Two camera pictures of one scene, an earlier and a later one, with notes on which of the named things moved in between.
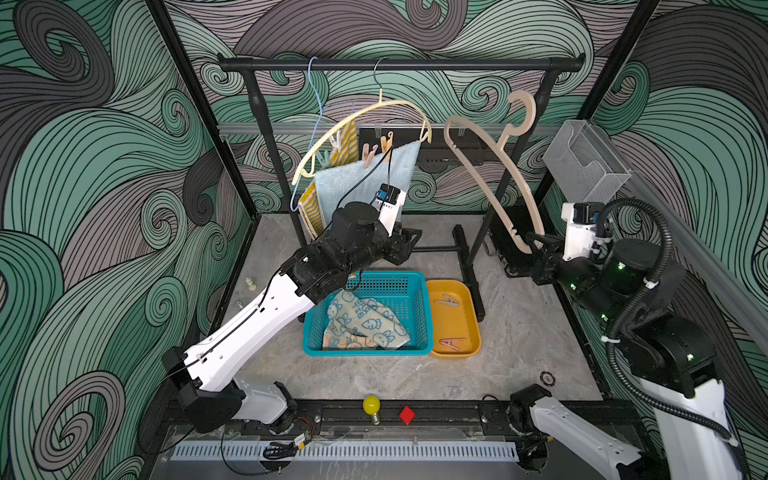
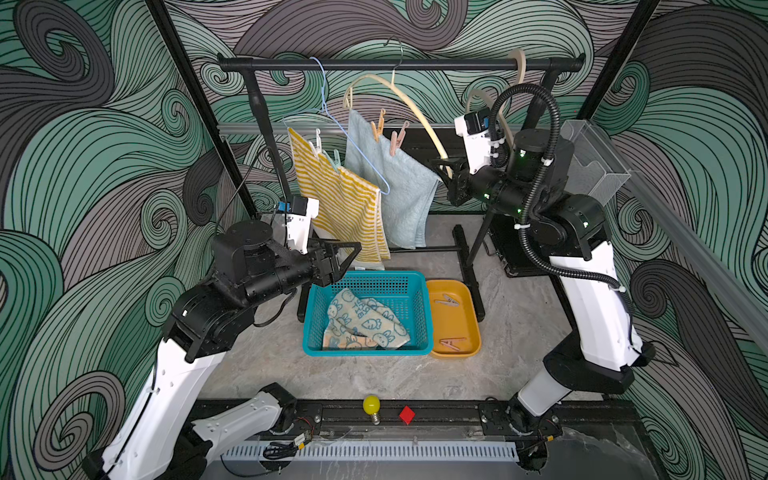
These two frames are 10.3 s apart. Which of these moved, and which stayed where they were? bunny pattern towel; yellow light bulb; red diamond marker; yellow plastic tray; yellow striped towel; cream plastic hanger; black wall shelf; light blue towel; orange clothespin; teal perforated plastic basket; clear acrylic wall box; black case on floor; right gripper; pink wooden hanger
Moved: pink wooden hanger; cream plastic hanger; light blue towel; orange clothespin; yellow striped towel; right gripper
Stayed: clear acrylic wall box; black case on floor; yellow plastic tray; teal perforated plastic basket; red diamond marker; bunny pattern towel; yellow light bulb; black wall shelf
